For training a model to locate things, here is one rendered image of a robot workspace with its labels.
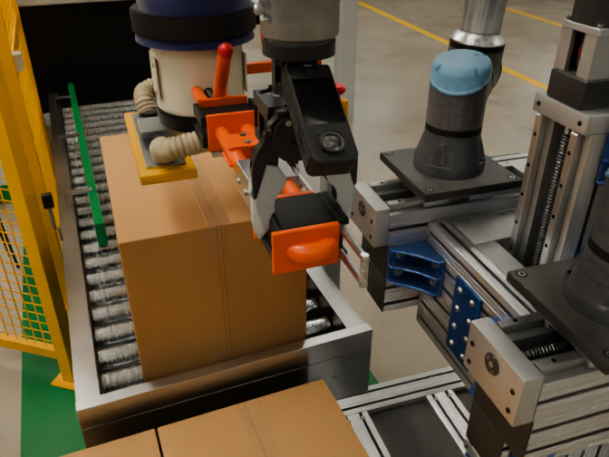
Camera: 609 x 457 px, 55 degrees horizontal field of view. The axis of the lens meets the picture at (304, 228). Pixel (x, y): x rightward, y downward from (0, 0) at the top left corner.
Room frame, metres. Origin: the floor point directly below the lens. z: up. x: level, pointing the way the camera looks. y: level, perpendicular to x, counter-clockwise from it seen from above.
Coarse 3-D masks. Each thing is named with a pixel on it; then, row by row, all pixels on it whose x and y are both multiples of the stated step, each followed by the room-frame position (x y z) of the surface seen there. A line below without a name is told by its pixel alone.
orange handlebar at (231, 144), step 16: (256, 64) 1.20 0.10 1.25; (192, 96) 1.03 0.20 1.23; (224, 128) 0.84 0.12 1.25; (224, 144) 0.79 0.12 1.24; (240, 144) 0.77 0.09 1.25; (288, 192) 0.64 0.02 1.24; (320, 240) 0.52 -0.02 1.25; (336, 240) 0.53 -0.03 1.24; (288, 256) 0.51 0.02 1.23; (304, 256) 0.51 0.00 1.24; (320, 256) 0.51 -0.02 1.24
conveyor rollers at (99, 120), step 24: (72, 120) 2.78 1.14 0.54; (96, 120) 2.82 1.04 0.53; (120, 120) 2.78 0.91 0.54; (72, 144) 2.46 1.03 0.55; (96, 144) 2.48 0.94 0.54; (72, 168) 2.26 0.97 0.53; (96, 168) 2.22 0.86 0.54; (96, 240) 1.69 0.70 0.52; (96, 264) 1.52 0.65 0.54; (120, 264) 1.55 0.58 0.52; (96, 288) 1.44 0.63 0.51; (120, 288) 1.39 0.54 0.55; (96, 312) 1.28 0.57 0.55; (120, 312) 1.29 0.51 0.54; (312, 312) 1.30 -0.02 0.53; (96, 336) 1.18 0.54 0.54; (120, 336) 1.20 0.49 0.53; (312, 336) 1.21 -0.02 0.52; (120, 360) 1.11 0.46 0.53; (120, 384) 1.02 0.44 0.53
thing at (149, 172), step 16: (128, 112) 1.24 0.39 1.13; (144, 112) 1.16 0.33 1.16; (128, 128) 1.15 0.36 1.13; (144, 144) 1.05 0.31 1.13; (144, 160) 0.98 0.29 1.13; (176, 160) 0.98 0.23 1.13; (192, 160) 1.00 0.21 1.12; (144, 176) 0.93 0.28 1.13; (160, 176) 0.94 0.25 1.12; (176, 176) 0.94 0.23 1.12; (192, 176) 0.95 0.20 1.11
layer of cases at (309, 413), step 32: (320, 384) 1.01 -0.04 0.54; (224, 416) 0.92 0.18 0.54; (256, 416) 0.92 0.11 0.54; (288, 416) 0.92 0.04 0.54; (320, 416) 0.92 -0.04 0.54; (96, 448) 0.83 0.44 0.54; (128, 448) 0.83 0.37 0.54; (160, 448) 0.87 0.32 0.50; (192, 448) 0.83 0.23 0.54; (224, 448) 0.83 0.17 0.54; (256, 448) 0.83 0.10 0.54; (288, 448) 0.83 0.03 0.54; (320, 448) 0.83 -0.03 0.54; (352, 448) 0.83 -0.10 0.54
